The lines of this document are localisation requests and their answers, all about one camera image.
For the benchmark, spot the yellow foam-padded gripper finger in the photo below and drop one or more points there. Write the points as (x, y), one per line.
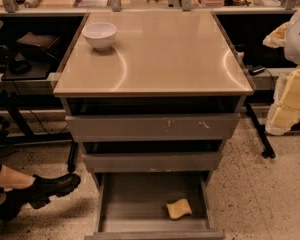
(284, 113)
(277, 38)

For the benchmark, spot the yellow sponge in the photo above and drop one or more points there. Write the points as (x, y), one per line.
(178, 209)

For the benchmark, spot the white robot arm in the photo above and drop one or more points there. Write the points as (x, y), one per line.
(292, 46)

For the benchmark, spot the grey top drawer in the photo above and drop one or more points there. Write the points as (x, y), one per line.
(152, 127)

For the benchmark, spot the grey middle drawer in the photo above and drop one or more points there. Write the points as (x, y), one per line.
(151, 162)

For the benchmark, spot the grey drawer cabinet with counter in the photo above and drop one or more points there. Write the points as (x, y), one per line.
(161, 63)

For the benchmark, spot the grey open bottom drawer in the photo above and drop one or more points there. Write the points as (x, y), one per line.
(132, 206)

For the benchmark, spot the small black power adapter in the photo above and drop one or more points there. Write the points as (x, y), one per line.
(255, 70)

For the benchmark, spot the black table leg right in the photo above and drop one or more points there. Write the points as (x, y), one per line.
(268, 151)

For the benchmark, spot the black table leg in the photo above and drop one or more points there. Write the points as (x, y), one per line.
(72, 158)
(268, 151)

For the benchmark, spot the white ceramic bowl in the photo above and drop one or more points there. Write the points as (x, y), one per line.
(100, 35)

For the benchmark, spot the black table leg left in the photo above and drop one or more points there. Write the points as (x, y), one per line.
(72, 158)

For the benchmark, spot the black device on shelf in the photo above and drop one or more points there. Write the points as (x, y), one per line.
(32, 58)

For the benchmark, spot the black leather boot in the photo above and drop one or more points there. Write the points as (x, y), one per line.
(37, 195)

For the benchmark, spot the person's bare leg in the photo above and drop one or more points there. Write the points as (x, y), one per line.
(20, 182)

